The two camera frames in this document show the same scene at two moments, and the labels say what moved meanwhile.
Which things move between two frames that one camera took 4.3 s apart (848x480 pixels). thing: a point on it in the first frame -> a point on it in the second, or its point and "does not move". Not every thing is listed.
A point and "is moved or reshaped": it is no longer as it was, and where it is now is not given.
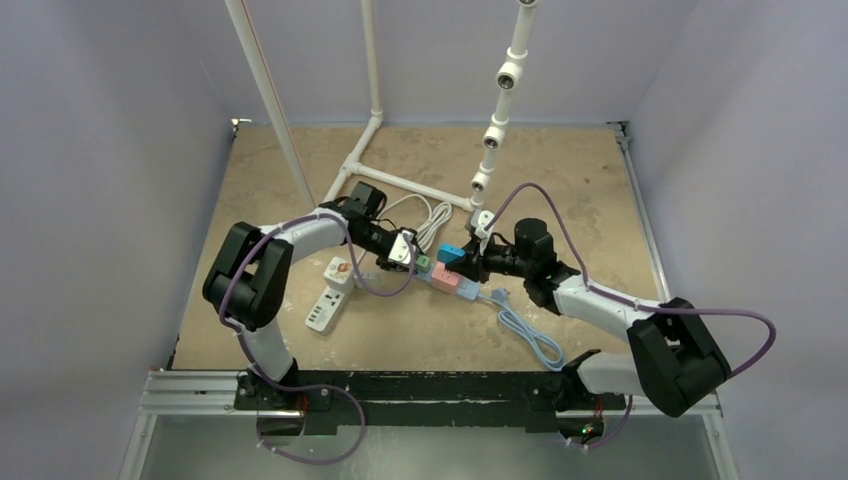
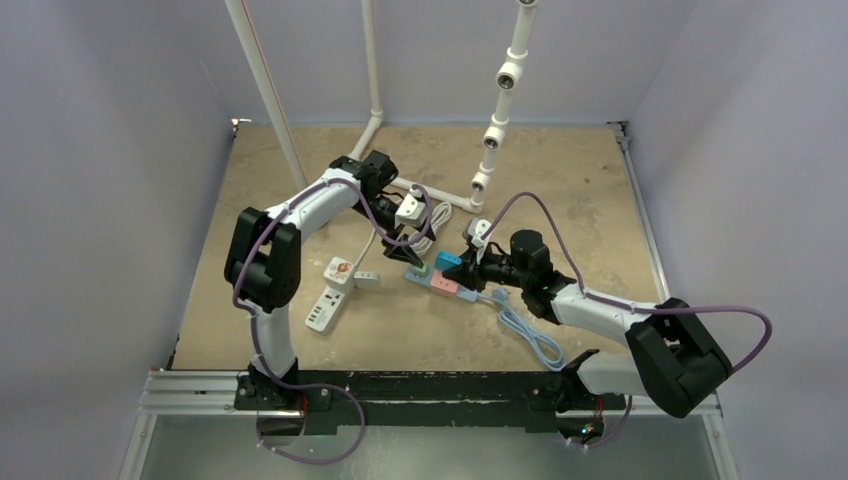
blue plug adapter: x=448 y=253 is moved or reshaped
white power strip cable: x=429 y=232 does not move
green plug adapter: x=423 y=263 does not move
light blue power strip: x=466 y=289 does not move
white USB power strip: x=325 y=315 does not move
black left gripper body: x=382 y=262 -> x=392 y=236
